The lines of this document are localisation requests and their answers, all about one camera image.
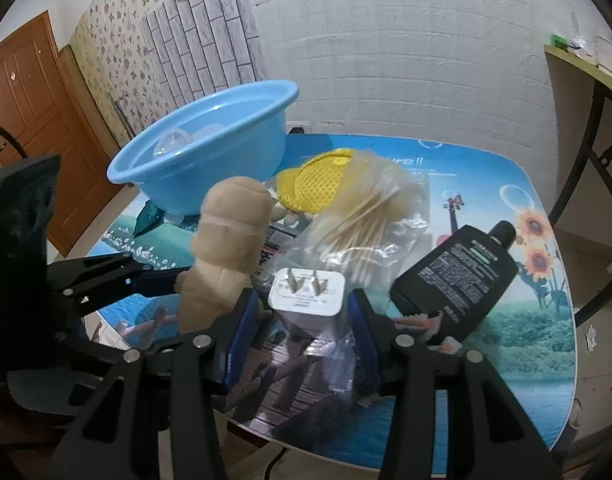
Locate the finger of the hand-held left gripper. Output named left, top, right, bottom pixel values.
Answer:
left=48, top=327, right=129, bottom=363
left=46, top=254, right=193, bottom=322

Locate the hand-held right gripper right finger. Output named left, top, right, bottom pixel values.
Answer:
left=348, top=287, right=566, bottom=480

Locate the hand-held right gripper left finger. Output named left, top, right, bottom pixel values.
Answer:
left=46, top=287, right=267, bottom=480

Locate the white charger plug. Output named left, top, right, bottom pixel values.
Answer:
left=267, top=267, right=347, bottom=341

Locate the beige ginger plush toy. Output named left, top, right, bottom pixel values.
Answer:
left=176, top=176, right=273, bottom=336

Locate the black bottle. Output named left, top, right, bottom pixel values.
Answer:
left=390, top=221, right=519, bottom=341

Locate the clear bag of cotton swabs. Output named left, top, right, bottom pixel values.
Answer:
left=296, top=152, right=431, bottom=301

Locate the blue plastic basin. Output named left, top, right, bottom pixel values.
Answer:
left=107, top=80, right=301, bottom=217

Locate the yellow mesh mushroom plush toy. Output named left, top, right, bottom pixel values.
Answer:
left=268, top=147, right=381, bottom=226

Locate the clear plastic bag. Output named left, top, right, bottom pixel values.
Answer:
left=276, top=330, right=381, bottom=407

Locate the teal snack packet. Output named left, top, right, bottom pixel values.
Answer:
left=132, top=200, right=167, bottom=236

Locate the orange and white toothbrush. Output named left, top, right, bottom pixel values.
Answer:
left=392, top=310, right=461, bottom=356

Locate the clear plastic dome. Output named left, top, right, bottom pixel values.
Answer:
left=153, top=129, right=191, bottom=157

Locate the brown wooden door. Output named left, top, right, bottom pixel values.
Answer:
left=0, top=10, right=109, bottom=256

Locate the side table with black legs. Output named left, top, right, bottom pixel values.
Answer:
left=543, top=44, right=612, bottom=331

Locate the crumpled clear plastic wrap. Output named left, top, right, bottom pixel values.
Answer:
left=568, top=34, right=594, bottom=61

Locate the black cable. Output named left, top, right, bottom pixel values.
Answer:
left=0, top=122, right=29, bottom=162

